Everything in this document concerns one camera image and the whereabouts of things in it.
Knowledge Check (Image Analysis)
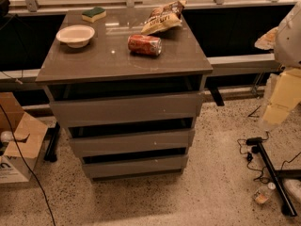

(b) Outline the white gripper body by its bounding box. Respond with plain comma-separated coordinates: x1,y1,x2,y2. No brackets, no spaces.
262,68,301,123

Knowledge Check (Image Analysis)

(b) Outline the grey bottom drawer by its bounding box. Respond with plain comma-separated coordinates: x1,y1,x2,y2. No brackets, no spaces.
82,154,188,178

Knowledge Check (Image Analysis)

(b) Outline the grey drawer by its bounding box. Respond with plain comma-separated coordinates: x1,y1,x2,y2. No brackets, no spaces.
50,92,202,127
82,154,188,178
70,129,195,157

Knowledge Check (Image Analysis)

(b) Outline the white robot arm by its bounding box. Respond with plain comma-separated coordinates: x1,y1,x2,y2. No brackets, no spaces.
255,2,301,125

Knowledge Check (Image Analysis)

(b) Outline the grey drawer cabinet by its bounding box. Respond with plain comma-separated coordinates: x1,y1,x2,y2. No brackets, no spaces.
36,12,213,180

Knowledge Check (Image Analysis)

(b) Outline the grey middle drawer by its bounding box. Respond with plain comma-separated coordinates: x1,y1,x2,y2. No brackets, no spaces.
70,129,195,157

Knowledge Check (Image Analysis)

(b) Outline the grey top drawer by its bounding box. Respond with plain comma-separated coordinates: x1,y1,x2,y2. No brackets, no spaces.
50,92,202,127

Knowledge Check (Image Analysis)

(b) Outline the plastic bottle on floor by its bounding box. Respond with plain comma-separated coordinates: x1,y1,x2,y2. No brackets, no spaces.
253,182,276,204

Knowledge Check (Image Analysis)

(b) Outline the black metal stand leg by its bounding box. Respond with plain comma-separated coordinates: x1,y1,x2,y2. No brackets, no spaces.
246,137,301,218

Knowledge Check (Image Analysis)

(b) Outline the chips bag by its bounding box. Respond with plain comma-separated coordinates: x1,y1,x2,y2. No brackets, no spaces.
141,0,187,35

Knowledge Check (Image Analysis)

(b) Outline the red soda can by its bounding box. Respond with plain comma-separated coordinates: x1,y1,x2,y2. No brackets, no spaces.
128,34,162,56

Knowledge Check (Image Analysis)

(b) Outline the green yellow sponge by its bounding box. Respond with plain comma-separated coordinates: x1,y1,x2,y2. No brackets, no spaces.
82,7,106,23

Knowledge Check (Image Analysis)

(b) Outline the white bowl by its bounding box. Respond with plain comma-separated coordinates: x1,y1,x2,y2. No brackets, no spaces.
55,25,95,48

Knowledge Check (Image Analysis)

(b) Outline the black table leg left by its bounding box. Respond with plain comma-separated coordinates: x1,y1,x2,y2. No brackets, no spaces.
44,123,60,162

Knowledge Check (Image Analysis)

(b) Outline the cardboard box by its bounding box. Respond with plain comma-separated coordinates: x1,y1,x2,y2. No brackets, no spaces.
0,92,48,184

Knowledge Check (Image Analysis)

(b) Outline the metal railing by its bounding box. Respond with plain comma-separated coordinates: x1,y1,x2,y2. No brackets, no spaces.
1,0,299,90

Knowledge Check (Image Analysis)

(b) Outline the black cable right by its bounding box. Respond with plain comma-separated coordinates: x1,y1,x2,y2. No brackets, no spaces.
236,132,301,185

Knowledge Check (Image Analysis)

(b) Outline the black cable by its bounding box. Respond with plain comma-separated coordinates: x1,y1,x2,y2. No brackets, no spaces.
0,104,57,226
236,132,301,185

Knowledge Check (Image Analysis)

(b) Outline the black cable left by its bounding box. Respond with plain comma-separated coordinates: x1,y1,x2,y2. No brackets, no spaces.
0,104,57,226

